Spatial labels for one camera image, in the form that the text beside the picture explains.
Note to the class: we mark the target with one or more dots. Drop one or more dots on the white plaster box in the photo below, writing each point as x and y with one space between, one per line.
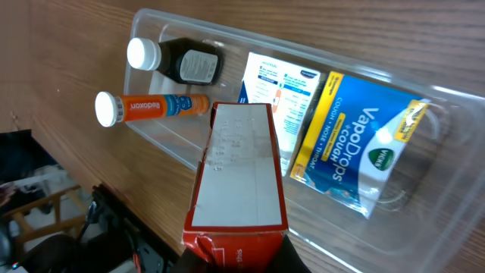
288 88

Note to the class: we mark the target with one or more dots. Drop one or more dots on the blue yellow VapoDrops box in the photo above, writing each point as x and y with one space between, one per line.
358 132

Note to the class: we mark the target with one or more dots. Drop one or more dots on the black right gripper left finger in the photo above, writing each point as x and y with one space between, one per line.
189 262

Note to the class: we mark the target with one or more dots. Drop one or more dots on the clear plastic container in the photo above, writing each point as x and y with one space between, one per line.
430 215

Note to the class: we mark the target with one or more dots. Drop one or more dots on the red medicine box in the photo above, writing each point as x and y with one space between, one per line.
237 216

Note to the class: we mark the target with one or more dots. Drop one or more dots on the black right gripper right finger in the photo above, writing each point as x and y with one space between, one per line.
287 260

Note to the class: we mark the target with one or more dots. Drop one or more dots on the orange vitamin tube white cap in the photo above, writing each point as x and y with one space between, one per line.
110 109

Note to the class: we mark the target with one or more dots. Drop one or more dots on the wooden chair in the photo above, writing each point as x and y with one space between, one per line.
30 217

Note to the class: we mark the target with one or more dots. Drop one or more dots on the dark syrup bottle white cap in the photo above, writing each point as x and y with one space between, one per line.
183 60

